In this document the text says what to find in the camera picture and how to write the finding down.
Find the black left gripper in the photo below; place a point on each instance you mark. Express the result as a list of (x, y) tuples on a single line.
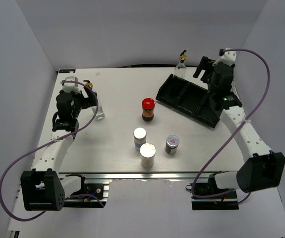
[(88, 102)]

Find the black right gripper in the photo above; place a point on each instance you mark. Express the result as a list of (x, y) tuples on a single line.
[(197, 72)]

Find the clear glass oil bottle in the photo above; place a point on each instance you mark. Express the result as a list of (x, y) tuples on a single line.
[(100, 112)]

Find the dark-filled glass oil bottle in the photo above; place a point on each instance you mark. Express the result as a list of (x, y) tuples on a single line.
[(180, 69)]

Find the black compartment tray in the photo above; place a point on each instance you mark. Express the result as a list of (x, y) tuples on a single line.
[(188, 98)]

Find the red-lid sauce jar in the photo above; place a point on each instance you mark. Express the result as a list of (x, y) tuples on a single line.
[(148, 105)]

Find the blue-label silver-lid shaker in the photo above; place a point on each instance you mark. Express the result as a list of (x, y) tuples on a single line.
[(139, 135)]

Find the red-label spice jar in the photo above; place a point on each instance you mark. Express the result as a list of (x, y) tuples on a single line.
[(172, 143)]

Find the white silver-lid shaker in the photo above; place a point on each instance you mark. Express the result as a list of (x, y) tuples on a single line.
[(147, 152)]

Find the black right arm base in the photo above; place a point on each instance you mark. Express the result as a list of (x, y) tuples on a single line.
[(207, 188)]

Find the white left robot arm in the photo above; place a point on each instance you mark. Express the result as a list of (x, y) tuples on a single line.
[(42, 189)]

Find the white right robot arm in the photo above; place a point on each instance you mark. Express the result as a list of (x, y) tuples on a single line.
[(262, 168)]

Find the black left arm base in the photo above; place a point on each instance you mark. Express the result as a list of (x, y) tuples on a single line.
[(92, 194)]

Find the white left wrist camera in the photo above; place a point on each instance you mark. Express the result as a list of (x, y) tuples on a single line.
[(69, 85)]

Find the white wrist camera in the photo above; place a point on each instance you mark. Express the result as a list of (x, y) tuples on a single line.
[(69, 85), (227, 56)]

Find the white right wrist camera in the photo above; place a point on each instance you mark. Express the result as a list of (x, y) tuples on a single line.
[(227, 56)]

